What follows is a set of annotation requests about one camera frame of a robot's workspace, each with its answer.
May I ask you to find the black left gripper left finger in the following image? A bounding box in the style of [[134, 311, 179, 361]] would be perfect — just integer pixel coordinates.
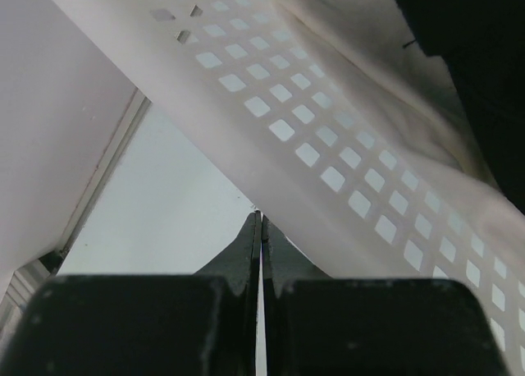
[[1, 212, 262, 375]]

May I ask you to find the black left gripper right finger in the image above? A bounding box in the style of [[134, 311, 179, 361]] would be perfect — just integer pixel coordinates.
[[262, 220, 509, 375]]

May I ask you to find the white perforated plastic basket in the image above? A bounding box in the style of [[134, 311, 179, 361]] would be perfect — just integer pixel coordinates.
[[53, 0, 524, 375]]

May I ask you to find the white cloth in basket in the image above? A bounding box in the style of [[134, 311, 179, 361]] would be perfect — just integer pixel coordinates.
[[272, 0, 524, 227]]

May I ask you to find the black garment in basket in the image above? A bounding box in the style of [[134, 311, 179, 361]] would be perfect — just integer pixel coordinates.
[[395, 0, 524, 211]]

